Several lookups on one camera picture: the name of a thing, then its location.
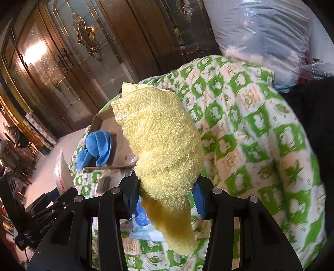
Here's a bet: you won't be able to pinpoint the large clear plastic bedding bag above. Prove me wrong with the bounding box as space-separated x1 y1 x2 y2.
204 0 314 92

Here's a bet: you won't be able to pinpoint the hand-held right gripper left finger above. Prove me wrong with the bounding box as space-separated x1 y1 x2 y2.
27 173 140 271

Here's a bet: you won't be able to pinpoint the crinkled shiny plastic wrap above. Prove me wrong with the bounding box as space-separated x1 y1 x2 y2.
300 59 334 80

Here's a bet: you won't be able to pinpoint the cardboard box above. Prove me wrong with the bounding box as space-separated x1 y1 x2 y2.
85 103 139 171

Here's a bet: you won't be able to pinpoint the blue and white wipes packet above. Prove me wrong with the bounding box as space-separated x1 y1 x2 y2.
128 197 167 241

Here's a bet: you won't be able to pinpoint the blue microfiber cloth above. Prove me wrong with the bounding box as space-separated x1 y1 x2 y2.
76 130 114 172

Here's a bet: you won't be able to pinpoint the green and white printed blanket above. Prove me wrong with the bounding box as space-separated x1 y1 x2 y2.
70 55 328 271

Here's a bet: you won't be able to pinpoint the yellow terry towel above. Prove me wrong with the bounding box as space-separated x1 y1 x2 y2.
110 82 205 256

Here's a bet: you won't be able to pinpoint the black cloth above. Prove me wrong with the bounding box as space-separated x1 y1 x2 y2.
283 77 334 164

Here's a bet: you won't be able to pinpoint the stacked patterned boxes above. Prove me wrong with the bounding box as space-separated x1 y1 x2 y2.
22 111 59 155

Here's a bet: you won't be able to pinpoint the wooden wardrobe with glass doors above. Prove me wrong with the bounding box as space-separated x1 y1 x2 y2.
0 0 217 154

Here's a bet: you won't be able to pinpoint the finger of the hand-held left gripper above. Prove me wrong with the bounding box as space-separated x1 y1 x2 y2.
26 187 79 222

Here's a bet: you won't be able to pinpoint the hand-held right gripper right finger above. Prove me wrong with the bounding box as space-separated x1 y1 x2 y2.
193 177 295 271

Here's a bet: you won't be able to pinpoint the white plastic packet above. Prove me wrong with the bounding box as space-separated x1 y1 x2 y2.
53 151 76 196

